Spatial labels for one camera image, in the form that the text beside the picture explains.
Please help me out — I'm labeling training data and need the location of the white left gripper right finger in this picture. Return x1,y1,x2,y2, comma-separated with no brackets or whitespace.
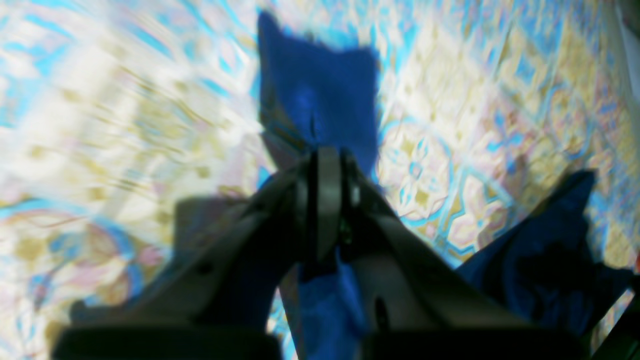
340,153,586,360

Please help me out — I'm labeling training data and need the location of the patterned tile tablecloth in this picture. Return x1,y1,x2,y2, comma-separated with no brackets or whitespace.
1,0,639,360

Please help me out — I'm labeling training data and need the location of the blue long-sleeve shirt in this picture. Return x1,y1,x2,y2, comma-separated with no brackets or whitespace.
256,11,636,360

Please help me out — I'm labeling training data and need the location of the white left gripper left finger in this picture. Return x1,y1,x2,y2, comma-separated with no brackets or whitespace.
52,147,343,360

